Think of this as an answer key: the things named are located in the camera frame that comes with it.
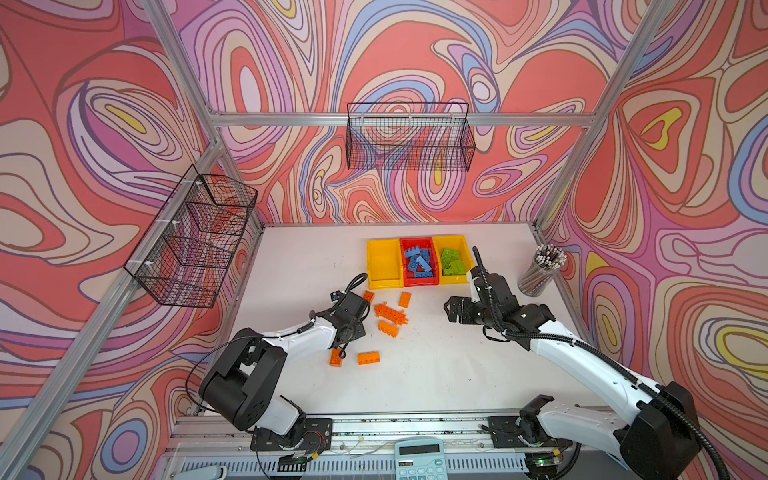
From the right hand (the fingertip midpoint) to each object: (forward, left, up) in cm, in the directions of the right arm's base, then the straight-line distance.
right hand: (460, 313), depth 83 cm
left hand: (+2, +30, -11) cm, 32 cm away
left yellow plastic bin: (+25, +21, -8) cm, 33 cm away
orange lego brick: (+12, +27, -9) cm, 31 cm away
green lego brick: (+22, -2, -7) cm, 23 cm away
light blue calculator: (-33, +14, -10) cm, 37 cm away
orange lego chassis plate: (+6, +20, -10) cm, 23 cm away
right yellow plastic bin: (+31, -6, -5) cm, 32 cm away
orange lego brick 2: (+1, +20, -10) cm, 23 cm away
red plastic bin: (+24, +9, -7) cm, 27 cm away
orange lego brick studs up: (+10, +15, -10) cm, 21 cm away
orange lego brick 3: (-9, +36, -10) cm, 38 cm away
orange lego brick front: (-8, +26, -9) cm, 29 cm away
